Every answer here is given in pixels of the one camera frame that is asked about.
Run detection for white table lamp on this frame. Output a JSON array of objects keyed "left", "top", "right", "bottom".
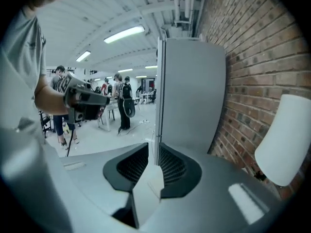
[{"left": 252, "top": 94, "right": 311, "bottom": 187}]

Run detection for white table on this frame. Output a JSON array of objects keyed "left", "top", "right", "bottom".
[{"left": 97, "top": 98, "right": 122, "bottom": 133}]

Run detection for white ceiling pipes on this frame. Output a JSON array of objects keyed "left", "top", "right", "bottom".
[{"left": 170, "top": 0, "right": 204, "bottom": 26}]

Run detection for black ring-shaped device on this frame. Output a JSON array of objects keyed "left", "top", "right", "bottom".
[{"left": 123, "top": 98, "right": 136, "bottom": 118}]

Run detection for long ceiling light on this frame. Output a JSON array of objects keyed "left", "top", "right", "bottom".
[
  {"left": 75, "top": 50, "right": 92, "bottom": 63},
  {"left": 104, "top": 25, "right": 146, "bottom": 44}
]

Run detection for person's left forearm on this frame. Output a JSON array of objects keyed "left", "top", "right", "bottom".
[{"left": 34, "top": 84, "right": 69, "bottom": 116}]

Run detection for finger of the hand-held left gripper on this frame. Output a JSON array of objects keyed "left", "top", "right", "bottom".
[{"left": 70, "top": 88, "right": 110, "bottom": 106}]

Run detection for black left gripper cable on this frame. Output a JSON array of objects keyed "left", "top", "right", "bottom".
[{"left": 66, "top": 122, "right": 75, "bottom": 158}]

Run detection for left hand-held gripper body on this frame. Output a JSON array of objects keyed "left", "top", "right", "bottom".
[{"left": 58, "top": 71, "right": 102, "bottom": 125}]

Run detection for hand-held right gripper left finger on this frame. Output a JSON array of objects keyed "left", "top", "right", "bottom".
[{"left": 59, "top": 142, "right": 149, "bottom": 233}]

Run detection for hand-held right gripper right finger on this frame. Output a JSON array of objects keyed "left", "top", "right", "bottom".
[{"left": 143, "top": 142, "right": 290, "bottom": 233}]

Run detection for person's grey t-shirt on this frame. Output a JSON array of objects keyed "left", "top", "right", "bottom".
[{"left": 0, "top": 8, "right": 73, "bottom": 233}]

